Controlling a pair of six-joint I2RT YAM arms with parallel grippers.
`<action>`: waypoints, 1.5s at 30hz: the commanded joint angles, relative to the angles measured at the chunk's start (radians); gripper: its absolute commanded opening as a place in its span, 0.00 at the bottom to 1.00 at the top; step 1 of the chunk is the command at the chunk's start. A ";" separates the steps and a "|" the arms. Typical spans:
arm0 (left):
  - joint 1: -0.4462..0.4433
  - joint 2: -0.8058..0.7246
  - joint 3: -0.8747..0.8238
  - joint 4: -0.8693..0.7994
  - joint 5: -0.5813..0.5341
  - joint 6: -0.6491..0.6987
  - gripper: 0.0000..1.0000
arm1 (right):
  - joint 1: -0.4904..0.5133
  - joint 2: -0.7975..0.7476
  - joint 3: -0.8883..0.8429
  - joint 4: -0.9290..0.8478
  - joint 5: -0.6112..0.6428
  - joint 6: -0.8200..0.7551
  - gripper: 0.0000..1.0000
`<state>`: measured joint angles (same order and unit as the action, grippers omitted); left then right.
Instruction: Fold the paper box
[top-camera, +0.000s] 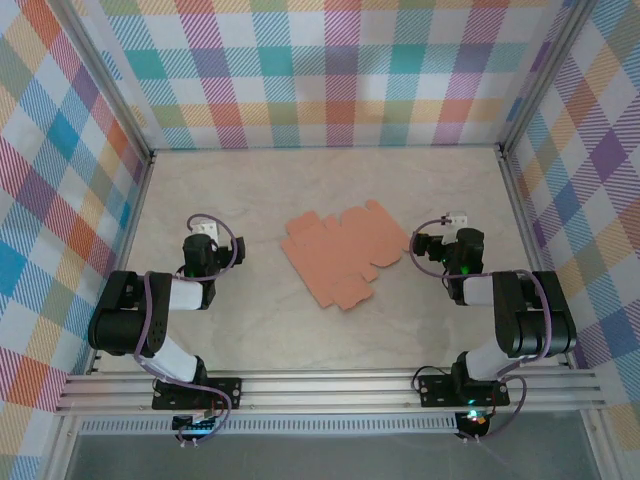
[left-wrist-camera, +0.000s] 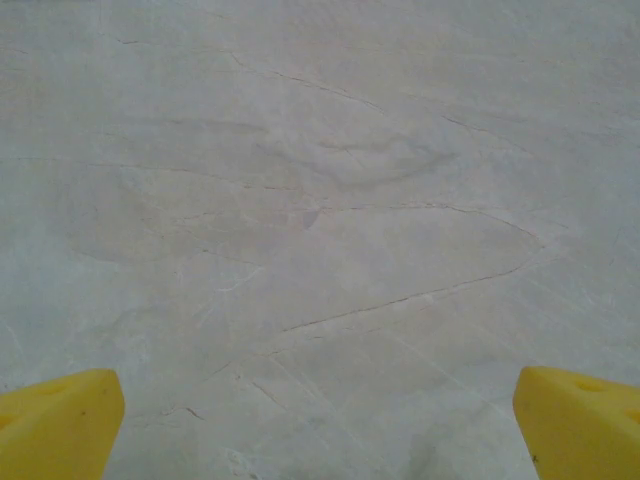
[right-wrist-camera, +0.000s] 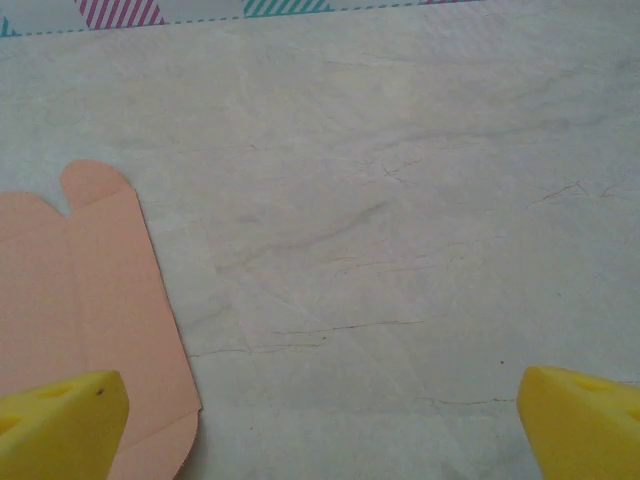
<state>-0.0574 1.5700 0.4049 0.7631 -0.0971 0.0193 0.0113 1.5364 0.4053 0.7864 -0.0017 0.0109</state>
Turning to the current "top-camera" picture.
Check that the orange paper box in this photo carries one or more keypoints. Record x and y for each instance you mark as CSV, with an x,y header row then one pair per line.
x,y
340,250

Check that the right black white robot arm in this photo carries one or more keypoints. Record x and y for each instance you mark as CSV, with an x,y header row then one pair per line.
x,y
535,325

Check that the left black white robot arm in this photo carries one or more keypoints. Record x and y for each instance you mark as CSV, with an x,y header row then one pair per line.
x,y
120,325

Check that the grey metal panel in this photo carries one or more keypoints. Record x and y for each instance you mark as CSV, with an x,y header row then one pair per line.
x,y
325,457

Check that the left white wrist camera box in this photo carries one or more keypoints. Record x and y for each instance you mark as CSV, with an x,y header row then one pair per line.
x,y
206,227

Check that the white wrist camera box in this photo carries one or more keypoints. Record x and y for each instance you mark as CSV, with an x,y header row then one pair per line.
x,y
206,227
459,218

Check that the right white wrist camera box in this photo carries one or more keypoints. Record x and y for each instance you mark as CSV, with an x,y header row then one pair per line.
x,y
459,218

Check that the aluminium table side rail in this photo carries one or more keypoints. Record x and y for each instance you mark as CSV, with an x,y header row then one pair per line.
x,y
515,200
141,192

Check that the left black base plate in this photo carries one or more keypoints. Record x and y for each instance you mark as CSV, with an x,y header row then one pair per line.
x,y
231,392

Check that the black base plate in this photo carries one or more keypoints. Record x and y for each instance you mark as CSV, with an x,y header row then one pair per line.
x,y
231,392
432,392

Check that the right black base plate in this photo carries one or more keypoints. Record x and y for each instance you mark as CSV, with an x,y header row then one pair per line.
x,y
432,392

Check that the long aluminium mounting rail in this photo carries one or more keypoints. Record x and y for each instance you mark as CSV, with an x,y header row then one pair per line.
x,y
325,390

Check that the aluminium frame post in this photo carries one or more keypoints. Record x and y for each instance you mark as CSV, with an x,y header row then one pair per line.
x,y
105,75
545,75

